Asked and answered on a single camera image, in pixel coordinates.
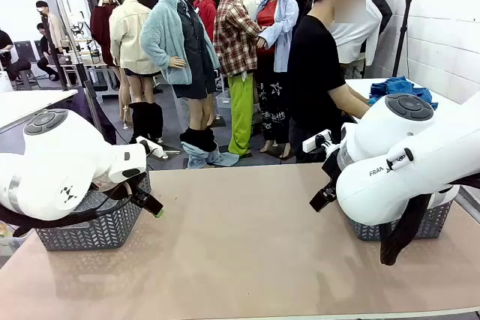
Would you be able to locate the mannequin in plaid shirt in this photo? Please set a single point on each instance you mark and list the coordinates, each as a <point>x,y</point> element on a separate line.
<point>234,35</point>

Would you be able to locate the person's right forearm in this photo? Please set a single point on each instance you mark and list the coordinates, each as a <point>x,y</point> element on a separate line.
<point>348,104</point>

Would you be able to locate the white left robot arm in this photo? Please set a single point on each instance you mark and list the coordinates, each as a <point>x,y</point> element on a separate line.
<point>56,155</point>

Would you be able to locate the seated person in dark clothes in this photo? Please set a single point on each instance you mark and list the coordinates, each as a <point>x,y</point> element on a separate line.
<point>45,46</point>

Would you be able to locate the mannequin in light blue shirt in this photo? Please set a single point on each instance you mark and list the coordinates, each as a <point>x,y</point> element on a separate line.
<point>285,16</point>

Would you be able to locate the person in black t-shirt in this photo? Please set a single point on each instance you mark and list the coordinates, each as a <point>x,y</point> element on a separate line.
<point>311,65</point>

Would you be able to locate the mannequin in black jacket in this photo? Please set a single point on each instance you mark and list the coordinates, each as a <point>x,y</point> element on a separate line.
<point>382,5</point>

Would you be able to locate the blue garment heap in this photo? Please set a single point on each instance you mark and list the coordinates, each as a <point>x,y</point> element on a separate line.
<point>397,85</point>

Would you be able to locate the clear plastic bin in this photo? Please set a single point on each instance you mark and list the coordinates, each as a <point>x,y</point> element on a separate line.
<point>15,247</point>

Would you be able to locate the silver metal pole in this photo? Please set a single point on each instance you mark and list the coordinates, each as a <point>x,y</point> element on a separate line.
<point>65,16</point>

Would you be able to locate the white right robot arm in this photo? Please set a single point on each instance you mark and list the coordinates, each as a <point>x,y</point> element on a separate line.
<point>412,170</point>

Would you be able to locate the grey stool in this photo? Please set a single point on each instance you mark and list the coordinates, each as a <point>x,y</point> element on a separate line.
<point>24,72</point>

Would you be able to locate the person's left forearm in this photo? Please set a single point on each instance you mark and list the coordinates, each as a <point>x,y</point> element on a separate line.
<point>359,94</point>

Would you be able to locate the cluttered work desk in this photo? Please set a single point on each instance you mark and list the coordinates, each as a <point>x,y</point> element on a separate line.
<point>90,61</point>

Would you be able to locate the mannequin in white shirt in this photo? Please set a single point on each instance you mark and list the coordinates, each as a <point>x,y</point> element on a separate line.
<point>356,40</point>

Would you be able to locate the dark purple cloth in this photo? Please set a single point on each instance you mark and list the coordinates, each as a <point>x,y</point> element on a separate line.
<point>90,110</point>

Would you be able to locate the mannequin in red top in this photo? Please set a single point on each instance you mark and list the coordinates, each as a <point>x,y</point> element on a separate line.
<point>206,12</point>

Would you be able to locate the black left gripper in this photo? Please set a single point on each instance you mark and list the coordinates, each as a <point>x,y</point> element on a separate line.
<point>139,189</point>

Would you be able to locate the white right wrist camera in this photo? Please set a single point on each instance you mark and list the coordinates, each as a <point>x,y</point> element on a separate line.
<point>315,142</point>

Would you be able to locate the grey plastic lattice basket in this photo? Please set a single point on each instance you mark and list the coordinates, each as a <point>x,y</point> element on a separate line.
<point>93,230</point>
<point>435,222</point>

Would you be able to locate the white table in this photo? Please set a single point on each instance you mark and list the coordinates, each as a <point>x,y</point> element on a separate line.
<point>22,104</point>
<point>356,85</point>

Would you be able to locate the mannequin in maroon top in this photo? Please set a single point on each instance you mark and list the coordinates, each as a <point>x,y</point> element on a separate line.
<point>100,27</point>

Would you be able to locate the black tripod stand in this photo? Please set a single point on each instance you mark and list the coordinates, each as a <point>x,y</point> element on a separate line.
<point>403,35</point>

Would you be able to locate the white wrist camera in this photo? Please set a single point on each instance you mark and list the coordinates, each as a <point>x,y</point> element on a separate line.
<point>150,145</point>
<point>315,142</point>

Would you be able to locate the clear storage box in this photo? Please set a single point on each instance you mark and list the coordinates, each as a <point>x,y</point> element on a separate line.
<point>223,99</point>

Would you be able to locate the person in black tee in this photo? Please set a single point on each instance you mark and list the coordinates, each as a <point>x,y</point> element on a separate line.
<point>4,44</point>

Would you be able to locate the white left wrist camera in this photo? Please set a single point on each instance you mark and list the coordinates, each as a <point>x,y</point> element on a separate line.
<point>150,145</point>

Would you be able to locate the mannequin floor stand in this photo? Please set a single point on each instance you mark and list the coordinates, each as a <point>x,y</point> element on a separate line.
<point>170,152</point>

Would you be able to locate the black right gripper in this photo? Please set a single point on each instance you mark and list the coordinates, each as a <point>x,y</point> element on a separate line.
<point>332,170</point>

